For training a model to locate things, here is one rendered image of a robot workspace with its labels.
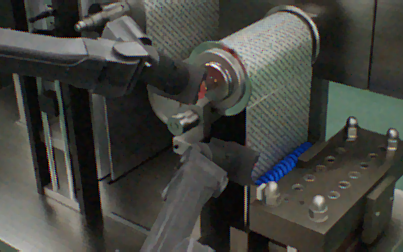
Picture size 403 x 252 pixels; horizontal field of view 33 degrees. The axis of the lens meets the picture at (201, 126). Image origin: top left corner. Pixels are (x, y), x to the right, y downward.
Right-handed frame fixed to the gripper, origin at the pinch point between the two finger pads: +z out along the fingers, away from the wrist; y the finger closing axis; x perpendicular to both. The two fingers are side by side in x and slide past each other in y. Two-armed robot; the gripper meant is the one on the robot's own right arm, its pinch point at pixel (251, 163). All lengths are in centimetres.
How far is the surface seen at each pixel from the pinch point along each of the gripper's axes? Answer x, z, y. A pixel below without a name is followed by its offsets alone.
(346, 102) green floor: 19, 260, -90
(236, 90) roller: 13.0, -11.1, -1.5
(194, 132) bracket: 2.8, -8.5, -9.5
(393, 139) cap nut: 12.1, 25.8, 17.2
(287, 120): 9.8, 8.9, 0.3
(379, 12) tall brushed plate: 36.0, 14.5, 10.1
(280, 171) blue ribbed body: -0.4, 6.7, 3.2
